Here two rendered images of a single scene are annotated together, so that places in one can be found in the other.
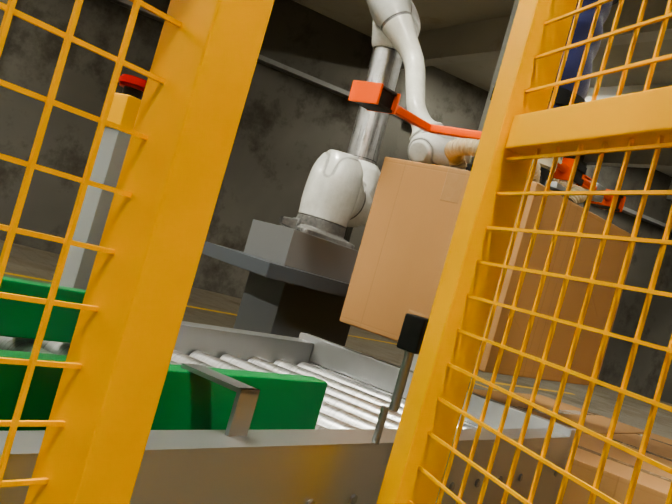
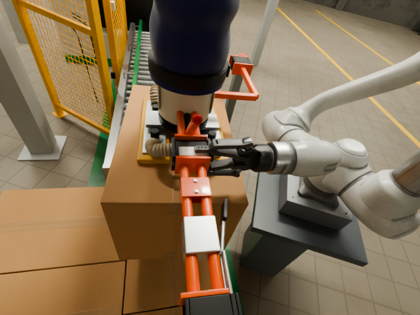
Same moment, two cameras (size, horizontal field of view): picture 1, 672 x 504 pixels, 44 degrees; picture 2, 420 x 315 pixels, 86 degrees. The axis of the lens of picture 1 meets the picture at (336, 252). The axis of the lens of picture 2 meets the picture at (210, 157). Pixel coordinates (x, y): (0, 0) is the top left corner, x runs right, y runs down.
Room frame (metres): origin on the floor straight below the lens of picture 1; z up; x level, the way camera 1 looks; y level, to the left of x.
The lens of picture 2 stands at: (2.49, -0.82, 1.61)
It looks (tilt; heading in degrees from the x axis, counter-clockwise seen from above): 46 degrees down; 125
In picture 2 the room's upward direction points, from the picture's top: 14 degrees clockwise
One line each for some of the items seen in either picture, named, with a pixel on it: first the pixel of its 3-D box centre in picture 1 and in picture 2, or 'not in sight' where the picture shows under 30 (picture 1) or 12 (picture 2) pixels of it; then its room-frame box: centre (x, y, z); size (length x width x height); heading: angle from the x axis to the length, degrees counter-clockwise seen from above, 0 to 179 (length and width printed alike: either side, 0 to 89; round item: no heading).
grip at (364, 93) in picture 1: (374, 97); (240, 65); (1.96, 0.01, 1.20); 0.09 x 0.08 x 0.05; 52
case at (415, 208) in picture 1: (495, 277); (175, 167); (2.04, -0.39, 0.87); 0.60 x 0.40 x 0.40; 140
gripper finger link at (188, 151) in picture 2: not in sight; (194, 152); (2.25, -0.54, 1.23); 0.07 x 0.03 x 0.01; 54
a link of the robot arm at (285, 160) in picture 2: not in sight; (276, 158); (2.38, -0.35, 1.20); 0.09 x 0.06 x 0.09; 144
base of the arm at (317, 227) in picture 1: (313, 227); (320, 179); (2.50, 0.08, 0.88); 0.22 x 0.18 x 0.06; 117
